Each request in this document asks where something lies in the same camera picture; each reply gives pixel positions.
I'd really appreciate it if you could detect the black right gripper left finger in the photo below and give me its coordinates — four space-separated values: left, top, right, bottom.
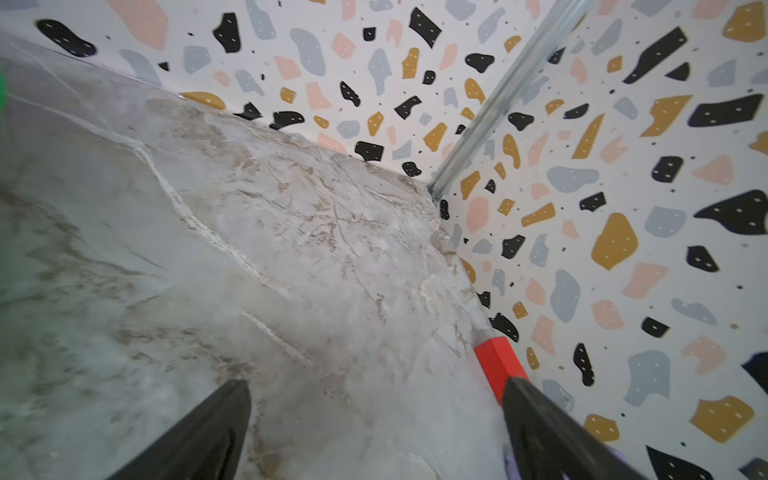
110 379 252 480

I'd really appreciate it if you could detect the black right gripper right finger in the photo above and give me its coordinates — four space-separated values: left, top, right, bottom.
502 378 642 480

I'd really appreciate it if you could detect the green plastic basket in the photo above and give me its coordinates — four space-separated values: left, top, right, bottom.
0 71 8 112

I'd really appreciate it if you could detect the red block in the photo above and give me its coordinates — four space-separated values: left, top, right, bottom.
474 337 529 404

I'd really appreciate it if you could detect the silver corner post right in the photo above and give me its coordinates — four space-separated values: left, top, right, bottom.
427 0 592 202

